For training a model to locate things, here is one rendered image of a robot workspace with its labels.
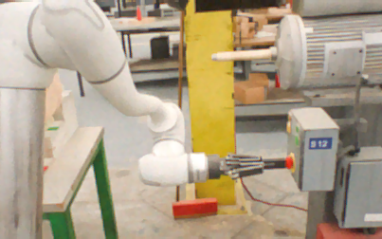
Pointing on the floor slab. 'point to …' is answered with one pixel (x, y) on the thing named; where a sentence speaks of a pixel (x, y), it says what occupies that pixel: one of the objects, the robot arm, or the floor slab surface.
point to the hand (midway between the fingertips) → (273, 163)
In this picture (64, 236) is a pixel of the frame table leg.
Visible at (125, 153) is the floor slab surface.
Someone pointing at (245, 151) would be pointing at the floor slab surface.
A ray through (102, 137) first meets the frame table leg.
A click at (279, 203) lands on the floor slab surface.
